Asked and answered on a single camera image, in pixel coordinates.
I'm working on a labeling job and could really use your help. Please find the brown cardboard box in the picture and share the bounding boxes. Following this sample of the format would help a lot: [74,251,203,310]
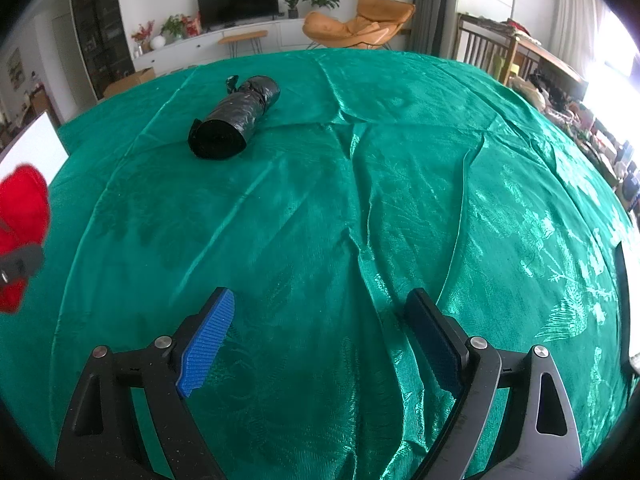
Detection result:
[102,66,157,98]

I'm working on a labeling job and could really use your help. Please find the framed wall picture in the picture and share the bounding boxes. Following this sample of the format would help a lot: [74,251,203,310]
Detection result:
[6,47,26,93]

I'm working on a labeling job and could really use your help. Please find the dark glass cabinet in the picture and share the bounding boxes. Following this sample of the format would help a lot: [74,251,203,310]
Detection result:
[70,0,137,106]

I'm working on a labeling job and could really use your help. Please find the red flowers in vase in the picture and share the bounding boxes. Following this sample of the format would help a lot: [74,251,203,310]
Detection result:
[131,21,155,56]

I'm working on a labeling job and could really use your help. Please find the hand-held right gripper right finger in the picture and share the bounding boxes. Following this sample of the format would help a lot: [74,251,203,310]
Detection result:
[405,287,585,480]

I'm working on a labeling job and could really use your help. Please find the black trash bag roll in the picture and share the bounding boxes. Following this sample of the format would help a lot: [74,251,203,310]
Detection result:
[188,75,281,160]

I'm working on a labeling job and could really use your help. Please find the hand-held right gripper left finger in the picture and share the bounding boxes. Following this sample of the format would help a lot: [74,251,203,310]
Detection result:
[54,286,236,480]

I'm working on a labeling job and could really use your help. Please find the white cardboard box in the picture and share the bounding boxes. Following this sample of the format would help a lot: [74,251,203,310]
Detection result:
[0,111,70,188]

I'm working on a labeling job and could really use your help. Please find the orange lounge chair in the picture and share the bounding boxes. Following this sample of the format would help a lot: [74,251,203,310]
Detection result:
[303,0,417,52]

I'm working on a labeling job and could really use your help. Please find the green plant with red blooms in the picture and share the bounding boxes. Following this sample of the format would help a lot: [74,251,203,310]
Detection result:
[161,14,187,43]

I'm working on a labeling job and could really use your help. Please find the green satin tablecloth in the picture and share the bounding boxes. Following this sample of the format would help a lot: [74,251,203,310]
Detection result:
[0,50,640,480]

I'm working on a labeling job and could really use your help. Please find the grey curtain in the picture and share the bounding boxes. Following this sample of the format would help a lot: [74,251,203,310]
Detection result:
[415,0,460,58]

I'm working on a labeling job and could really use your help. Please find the wooden side table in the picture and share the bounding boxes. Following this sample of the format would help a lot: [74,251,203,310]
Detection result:
[218,30,268,58]

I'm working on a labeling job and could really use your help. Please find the smartphone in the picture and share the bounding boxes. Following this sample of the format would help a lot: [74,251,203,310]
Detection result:
[615,241,640,376]

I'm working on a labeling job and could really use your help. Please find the red mesh bath pouf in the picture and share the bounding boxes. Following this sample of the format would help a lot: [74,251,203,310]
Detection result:
[0,166,52,311]

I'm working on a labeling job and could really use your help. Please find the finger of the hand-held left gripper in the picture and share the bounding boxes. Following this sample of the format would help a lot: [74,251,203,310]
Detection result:
[0,243,45,286]

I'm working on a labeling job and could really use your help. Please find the white television cabinet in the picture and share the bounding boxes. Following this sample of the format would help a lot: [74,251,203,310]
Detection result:
[132,17,321,73]

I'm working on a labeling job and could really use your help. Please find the wooden railed bench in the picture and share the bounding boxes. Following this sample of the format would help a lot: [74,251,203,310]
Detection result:
[452,12,588,101]

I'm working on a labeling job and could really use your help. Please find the white curtain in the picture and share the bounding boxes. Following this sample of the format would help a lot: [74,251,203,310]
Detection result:
[547,0,606,68]

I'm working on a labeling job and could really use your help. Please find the flat screen television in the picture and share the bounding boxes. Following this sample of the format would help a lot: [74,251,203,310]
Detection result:
[196,0,279,31]

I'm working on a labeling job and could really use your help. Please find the pile of cluttered household goods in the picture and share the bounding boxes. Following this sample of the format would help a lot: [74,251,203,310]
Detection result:
[510,70,640,211]

